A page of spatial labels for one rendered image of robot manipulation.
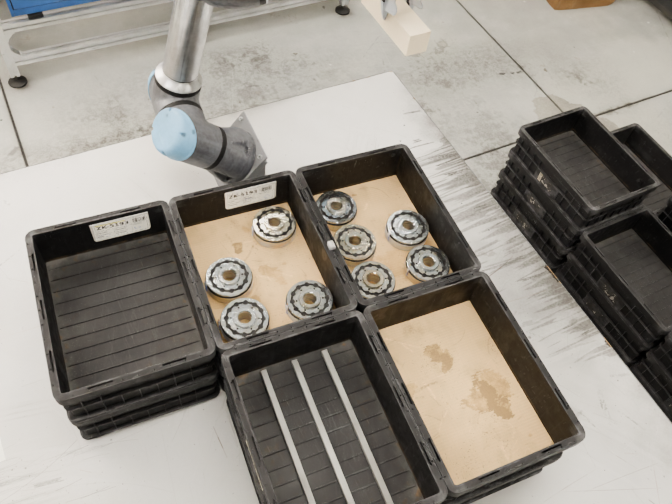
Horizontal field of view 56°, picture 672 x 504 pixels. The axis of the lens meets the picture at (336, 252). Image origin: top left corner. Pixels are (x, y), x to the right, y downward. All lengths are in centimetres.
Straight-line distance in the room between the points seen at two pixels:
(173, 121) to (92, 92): 161
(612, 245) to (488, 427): 116
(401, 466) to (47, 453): 72
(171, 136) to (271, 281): 43
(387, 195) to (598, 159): 105
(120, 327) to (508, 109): 235
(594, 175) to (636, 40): 179
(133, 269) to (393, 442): 68
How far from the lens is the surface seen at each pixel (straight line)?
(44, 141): 300
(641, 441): 166
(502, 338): 143
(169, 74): 163
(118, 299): 145
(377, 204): 161
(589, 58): 381
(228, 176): 171
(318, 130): 194
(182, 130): 156
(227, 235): 152
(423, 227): 155
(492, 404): 140
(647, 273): 238
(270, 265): 147
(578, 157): 244
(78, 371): 139
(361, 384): 135
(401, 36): 169
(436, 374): 139
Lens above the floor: 206
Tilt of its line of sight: 55 degrees down
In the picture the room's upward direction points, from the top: 10 degrees clockwise
